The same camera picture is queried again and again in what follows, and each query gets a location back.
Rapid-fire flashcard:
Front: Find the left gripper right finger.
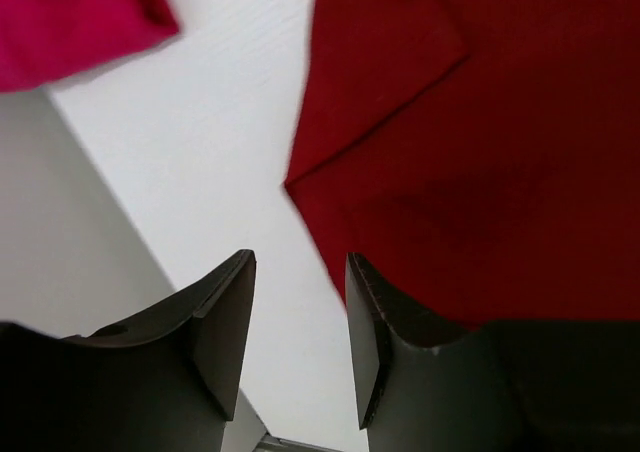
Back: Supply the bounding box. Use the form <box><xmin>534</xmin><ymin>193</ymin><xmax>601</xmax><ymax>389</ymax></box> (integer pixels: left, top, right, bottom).
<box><xmin>345</xmin><ymin>253</ymin><xmax>639</xmax><ymax>451</ymax></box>

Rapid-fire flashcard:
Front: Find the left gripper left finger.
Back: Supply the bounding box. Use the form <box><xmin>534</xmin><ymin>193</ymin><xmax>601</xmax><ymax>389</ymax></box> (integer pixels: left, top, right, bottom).
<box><xmin>1</xmin><ymin>250</ymin><xmax>256</xmax><ymax>451</ymax></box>

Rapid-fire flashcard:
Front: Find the dark red t shirt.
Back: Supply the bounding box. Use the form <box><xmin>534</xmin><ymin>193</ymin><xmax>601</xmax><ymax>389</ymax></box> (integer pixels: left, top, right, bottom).
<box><xmin>284</xmin><ymin>0</ymin><xmax>639</xmax><ymax>327</ymax></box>

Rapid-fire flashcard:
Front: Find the aluminium frame rail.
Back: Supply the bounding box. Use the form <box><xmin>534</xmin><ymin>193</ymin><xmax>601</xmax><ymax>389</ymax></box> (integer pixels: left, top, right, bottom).
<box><xmin>254</xmin><ymin>434</ymin><xmax>321</xmax><ymax>452</ymax></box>

